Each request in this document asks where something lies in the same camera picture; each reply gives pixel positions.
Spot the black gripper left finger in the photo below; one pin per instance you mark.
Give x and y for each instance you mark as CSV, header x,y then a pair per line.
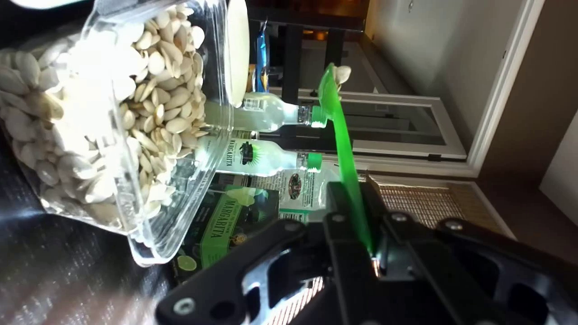
x,y
289,271

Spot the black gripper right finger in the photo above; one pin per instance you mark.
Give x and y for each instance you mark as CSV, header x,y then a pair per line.
x,y
457,271

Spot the green plastic spoon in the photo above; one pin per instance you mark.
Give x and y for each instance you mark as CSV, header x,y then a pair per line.
x,y
344,145

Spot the white pumpkin seed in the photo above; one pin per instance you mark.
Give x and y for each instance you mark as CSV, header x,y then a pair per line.
x,y
344,73

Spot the clear plastic seed container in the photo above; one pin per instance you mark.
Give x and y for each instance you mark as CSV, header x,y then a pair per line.
x,y
91,120

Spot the dark green margarita box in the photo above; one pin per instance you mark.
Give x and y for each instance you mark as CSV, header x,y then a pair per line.
x,y
222,235

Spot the clear bottle with green cap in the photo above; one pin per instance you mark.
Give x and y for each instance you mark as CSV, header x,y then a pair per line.
x,y
264,157
264,111

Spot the white framed panel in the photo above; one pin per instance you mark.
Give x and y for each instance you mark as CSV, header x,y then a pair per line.
x,y
409,150

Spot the blue snack packet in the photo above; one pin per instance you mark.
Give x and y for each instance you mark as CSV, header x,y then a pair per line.
x,y
262,55

